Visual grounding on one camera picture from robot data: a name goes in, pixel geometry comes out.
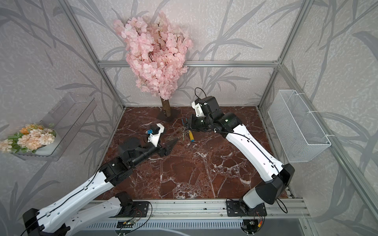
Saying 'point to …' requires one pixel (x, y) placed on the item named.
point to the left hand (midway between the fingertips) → (172, 135)
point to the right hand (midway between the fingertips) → (183, 123)
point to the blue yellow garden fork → (192, 137)
